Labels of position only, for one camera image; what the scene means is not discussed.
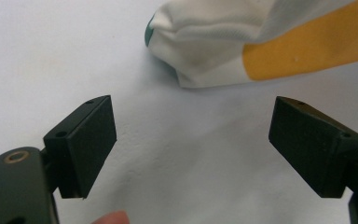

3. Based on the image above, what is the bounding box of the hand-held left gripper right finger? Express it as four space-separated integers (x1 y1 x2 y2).
268 95 358 199

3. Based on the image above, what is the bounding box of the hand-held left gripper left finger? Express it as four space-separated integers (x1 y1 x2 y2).
42 94 117 200

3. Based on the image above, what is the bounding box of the white garment with yellow patch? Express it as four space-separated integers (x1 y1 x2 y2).
145 0 358 89

